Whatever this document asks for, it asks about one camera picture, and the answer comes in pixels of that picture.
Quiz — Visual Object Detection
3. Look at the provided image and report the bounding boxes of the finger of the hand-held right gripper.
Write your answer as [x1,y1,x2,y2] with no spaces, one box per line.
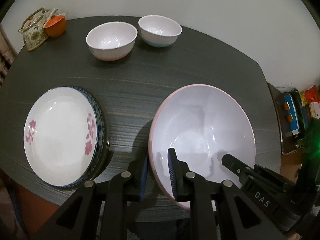
[221,154,255,187]

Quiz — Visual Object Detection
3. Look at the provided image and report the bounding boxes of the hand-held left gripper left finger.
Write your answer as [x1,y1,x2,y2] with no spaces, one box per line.
[34,152,149,240]

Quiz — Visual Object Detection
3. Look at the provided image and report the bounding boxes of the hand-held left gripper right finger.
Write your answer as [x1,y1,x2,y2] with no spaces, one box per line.
[167,147,288,240]

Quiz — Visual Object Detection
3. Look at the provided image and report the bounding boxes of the large blue floral plate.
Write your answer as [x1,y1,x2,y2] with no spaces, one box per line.
[54,85,111,192]

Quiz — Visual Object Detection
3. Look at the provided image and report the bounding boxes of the large pink bowl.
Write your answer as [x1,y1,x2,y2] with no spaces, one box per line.
[148,84,256,210]

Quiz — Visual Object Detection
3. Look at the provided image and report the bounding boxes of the white plate pink flowers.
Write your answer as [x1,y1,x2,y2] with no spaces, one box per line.
[24,87,98,187]

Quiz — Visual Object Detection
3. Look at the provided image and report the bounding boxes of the white bowl blue base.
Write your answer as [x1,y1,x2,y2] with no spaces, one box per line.
[138,15,183,48]

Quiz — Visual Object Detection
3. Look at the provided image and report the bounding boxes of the white bowl pink base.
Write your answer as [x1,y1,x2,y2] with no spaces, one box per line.
[86,22,138,61]

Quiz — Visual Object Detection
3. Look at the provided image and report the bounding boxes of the wooden side stand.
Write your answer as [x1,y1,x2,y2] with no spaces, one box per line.
[267,82,320,155]

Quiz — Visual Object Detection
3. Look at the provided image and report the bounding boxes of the blue box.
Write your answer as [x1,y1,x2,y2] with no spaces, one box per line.
[283,94,300,135]

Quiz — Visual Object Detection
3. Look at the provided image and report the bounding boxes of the red packet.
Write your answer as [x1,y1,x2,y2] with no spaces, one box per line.
[300,86,320,119]

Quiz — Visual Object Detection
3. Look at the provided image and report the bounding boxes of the orange lidded cup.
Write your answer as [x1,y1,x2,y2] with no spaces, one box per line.
[43,13,67,38]

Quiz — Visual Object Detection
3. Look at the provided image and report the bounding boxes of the floral ceramic teapot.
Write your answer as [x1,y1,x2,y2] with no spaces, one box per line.
[18,7,58,52]

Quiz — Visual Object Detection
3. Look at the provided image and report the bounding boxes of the patterned beige curtain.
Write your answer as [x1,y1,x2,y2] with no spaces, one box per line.
[0,22,15,85]

